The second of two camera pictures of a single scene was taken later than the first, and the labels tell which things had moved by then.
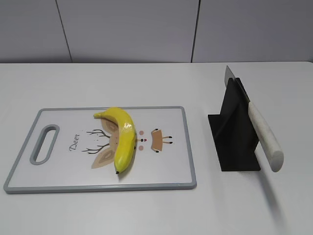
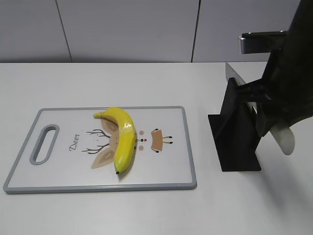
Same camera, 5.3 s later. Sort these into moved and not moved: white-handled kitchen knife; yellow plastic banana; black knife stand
Moved: white-handled kitchen knife
Not moved: yellow plastic banana; black knife stand
